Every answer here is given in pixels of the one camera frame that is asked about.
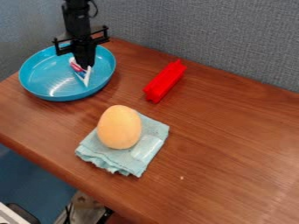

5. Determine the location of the white toothpaste tube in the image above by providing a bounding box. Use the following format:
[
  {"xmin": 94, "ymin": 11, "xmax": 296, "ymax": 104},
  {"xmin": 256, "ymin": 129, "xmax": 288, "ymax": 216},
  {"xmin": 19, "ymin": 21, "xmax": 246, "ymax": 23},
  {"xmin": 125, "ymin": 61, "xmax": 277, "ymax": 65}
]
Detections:
[{"xmin": 70, "ymin": 57, "xmax": 93, "ymax": 87}]

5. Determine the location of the light blue folded cloth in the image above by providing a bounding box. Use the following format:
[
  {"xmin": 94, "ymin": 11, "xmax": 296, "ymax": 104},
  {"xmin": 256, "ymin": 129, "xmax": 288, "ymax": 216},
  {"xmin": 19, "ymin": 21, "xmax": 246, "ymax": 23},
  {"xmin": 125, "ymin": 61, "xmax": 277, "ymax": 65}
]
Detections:
[{"xmin": 75, "ymin": 114, "xmax": 170, "ymax": 178}]

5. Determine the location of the orange egg-shaped sponge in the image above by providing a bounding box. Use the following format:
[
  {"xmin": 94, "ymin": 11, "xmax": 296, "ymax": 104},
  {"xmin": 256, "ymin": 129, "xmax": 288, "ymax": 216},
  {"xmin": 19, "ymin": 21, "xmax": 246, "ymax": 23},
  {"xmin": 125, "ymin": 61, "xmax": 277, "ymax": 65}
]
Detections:
[{"xmin": 98, "ymin": 105, "xmax": 143, "ymax": 150}]

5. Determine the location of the red plastic block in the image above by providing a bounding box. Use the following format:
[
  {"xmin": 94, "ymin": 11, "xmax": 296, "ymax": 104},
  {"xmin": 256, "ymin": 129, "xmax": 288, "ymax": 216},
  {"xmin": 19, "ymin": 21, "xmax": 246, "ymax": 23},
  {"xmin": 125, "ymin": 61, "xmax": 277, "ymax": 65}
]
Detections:
[{"xmin": 143, "ymin": 59, "xmax": 187, "ymax": 103}]

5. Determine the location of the table leg frame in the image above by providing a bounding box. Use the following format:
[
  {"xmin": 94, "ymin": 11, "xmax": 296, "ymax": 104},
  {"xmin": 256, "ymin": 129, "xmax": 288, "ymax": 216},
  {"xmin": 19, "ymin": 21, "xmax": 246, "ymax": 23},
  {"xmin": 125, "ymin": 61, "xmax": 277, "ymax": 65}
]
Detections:
[{"xmin": 54, "ymin": 192, "xmax": 114, "ymax": 224}]

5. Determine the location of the blue plate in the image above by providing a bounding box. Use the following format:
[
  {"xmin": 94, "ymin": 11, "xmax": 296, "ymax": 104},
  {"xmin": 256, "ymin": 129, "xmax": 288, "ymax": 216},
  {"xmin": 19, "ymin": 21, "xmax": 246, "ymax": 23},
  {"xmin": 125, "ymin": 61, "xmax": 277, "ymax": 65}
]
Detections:
[{"xmin": 19, "ymin": 45, "xmax": 118, "ymax": 102}]

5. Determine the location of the dark object at corner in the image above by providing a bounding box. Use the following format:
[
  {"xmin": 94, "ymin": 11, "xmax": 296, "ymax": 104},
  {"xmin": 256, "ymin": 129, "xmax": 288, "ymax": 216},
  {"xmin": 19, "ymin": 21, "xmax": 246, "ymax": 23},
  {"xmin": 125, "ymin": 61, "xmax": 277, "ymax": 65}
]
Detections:
[{"xmin": 0, "ymin": 202, "xmax": 42, "ymax": 224}]

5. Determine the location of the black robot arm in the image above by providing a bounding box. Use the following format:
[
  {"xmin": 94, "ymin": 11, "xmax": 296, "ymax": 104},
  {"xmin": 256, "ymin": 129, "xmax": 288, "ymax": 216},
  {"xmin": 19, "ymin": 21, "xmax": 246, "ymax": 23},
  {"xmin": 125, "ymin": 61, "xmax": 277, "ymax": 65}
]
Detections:
[{"xmin": 53, "ymin": 0, "xmax": 110, "ymax": 69}]

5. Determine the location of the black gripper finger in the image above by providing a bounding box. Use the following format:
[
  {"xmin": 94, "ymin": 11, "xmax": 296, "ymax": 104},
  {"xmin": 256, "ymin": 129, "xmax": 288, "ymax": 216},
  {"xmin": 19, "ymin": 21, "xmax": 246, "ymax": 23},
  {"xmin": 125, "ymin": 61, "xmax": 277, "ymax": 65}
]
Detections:
[{"xmin": 73, "ymin": 43, "xmax": 97, "ymax": 70}]

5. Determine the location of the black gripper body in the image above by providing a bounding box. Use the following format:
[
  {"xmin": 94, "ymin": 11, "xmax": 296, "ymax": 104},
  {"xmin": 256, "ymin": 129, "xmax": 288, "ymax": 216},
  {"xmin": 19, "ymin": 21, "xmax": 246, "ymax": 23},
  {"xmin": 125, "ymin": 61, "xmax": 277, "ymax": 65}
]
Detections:
[{"xmin": 53, "ymin": 3, "xmax": 109, "ymax": 56}]

